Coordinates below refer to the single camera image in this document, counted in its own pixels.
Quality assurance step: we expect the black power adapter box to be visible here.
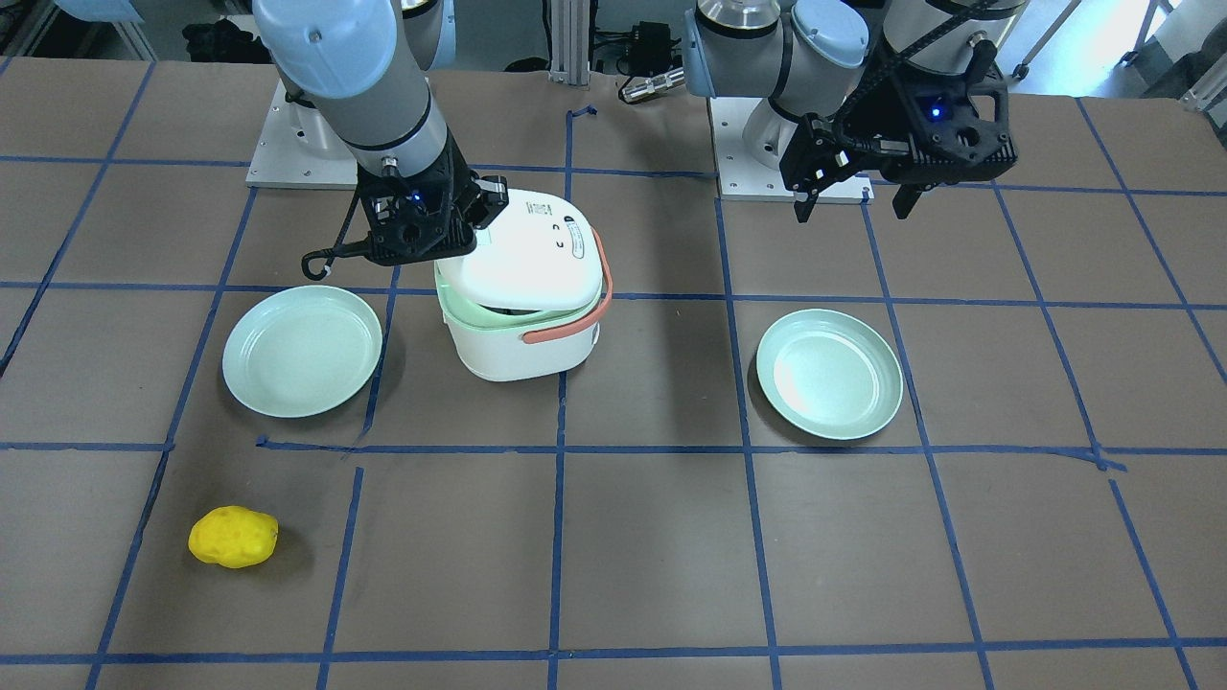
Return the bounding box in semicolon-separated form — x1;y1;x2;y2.
627;21;672;61

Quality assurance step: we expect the white rice cooker orange handle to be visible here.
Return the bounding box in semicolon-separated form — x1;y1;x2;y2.
434;189;614;381

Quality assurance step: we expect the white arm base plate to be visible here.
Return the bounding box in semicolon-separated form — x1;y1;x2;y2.
245;82;357;192
708;96;875;205

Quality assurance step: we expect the aluminium frame post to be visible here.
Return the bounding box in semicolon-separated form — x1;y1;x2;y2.
546;0;591;90

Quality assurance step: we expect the silver metal connector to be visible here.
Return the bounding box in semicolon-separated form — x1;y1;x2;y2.
617;68;686;106

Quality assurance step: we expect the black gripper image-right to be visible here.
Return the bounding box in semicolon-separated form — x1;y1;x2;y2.
778;68;1017;223

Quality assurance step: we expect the yellow toy potato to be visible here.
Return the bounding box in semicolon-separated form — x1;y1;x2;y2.
187;505;279;568

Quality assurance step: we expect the light green plate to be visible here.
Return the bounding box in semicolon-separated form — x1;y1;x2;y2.
220;285;382;419
755;309;904;441

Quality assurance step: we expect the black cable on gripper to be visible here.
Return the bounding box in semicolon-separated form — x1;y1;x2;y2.
301;192;375;282

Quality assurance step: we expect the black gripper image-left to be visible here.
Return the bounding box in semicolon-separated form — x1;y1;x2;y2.
356;134;509;266

